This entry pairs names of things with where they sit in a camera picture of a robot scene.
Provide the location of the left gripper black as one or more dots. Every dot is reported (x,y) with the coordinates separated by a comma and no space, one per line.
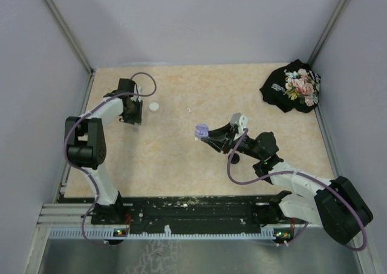
(136,118)

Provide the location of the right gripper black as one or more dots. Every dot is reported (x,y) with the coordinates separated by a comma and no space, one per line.
(231,133)

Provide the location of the purple earbud case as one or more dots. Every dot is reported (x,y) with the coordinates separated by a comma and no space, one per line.
(201,131)

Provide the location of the black earbud case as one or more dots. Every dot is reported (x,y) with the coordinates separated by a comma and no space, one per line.
(234,159)

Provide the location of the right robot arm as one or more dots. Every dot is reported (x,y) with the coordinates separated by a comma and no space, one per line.
(335,205)

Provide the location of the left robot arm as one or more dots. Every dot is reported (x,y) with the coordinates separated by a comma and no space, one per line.
(86,148)

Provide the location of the white earbud case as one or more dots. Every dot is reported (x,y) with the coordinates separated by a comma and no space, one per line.
(154,106)

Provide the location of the black floral cloth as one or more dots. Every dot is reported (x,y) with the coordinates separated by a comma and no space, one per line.
(294,86)

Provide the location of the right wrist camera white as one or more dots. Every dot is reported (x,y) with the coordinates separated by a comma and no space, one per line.
(239,122)

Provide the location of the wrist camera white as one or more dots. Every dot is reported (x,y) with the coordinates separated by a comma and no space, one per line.
(137,91)
(239,122)

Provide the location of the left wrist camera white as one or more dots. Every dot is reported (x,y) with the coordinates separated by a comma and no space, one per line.
(137,91)

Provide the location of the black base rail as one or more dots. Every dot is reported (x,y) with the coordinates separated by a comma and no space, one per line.
(212,215)

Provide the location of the aluminium frame post left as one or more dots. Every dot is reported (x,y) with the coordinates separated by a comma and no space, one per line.
(68,35)

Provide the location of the aluminium frame post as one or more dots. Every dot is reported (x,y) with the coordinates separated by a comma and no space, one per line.
(339,9)
(68,35)

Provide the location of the aluminium frame post right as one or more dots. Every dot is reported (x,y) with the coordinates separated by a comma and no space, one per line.
(339,9)

